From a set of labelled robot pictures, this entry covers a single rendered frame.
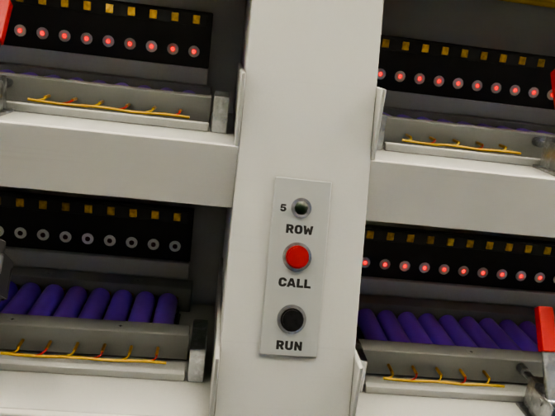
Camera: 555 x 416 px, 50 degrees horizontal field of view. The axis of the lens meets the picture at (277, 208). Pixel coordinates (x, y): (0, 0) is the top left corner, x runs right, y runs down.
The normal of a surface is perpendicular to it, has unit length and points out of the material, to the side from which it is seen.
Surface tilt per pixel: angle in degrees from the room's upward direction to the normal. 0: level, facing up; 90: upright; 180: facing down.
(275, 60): 90
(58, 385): 18
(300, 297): 90
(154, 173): 108
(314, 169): 90
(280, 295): 90
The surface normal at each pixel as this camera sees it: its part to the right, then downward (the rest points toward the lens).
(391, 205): 0.07, 0.27
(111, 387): 0.12, -0.96
